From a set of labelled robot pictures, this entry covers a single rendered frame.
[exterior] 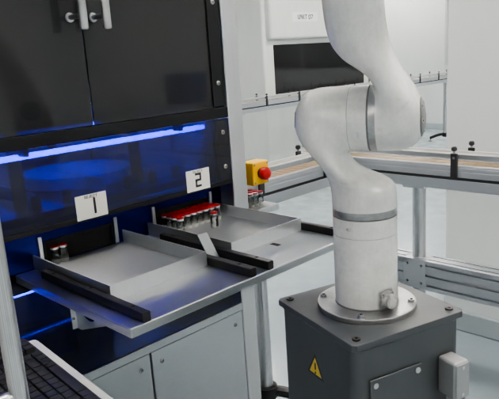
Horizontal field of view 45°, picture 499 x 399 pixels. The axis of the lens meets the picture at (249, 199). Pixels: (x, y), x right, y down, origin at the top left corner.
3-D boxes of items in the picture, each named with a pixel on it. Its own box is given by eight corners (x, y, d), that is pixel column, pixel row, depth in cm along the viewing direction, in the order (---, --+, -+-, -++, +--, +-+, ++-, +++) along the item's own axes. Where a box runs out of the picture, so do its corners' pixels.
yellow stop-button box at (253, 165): (237, 184, 190) (235, 161, 188) (253, 180, 195) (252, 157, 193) (254, 186, 185) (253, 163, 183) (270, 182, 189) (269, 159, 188)
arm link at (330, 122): (394, 222, 106) (392, 85, 101) (292, 219, 112) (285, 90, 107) (400, 205, 117) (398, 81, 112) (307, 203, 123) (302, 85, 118)
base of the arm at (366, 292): (438, 308, 114) (439, 214, 110) (357, 334, 106) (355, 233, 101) (373, 279, 131) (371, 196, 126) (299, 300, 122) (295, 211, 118)
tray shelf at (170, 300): (15, 283, 143) (14, 275, 143) (229, 215, 191) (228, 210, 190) (131, 338, 110) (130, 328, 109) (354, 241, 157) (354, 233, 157)
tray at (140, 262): (34, 268, 146) (32, 255, 145) (124, 241, 164) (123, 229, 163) (111, 302, 122) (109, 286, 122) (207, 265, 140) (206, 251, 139)
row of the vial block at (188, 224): (170, 233, 168) (169, 217, 167) (218, 218, 181) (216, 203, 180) (175, 233, 167) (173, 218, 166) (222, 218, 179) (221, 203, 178)
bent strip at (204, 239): (199, 258, 146) (196, 234, 144) (207, 255, 148) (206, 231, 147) (240, 269, 136) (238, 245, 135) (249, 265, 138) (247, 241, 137)
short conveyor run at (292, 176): (230, 220, 193) (226, 172, 189) (198, 213, 204) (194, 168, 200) (354, 180, 240) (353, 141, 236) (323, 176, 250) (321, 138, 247)
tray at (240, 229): (148, 234, 169) (147, 222, 168) (216, 213, 187) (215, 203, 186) (232, 256, 146) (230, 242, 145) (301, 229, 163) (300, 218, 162)
